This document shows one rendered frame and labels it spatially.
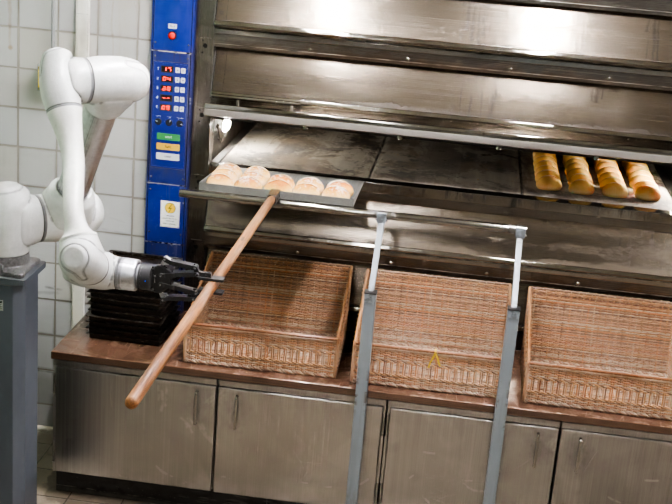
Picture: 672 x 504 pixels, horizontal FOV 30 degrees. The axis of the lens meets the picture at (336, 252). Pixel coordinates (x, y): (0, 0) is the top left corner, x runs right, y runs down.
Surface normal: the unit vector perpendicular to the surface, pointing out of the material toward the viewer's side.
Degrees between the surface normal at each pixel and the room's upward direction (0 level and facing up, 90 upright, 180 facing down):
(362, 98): 70
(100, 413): 90
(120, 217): 90
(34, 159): 90
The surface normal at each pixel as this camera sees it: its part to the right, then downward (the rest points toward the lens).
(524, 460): -0.13, 0.30
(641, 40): -0.09, -0.06
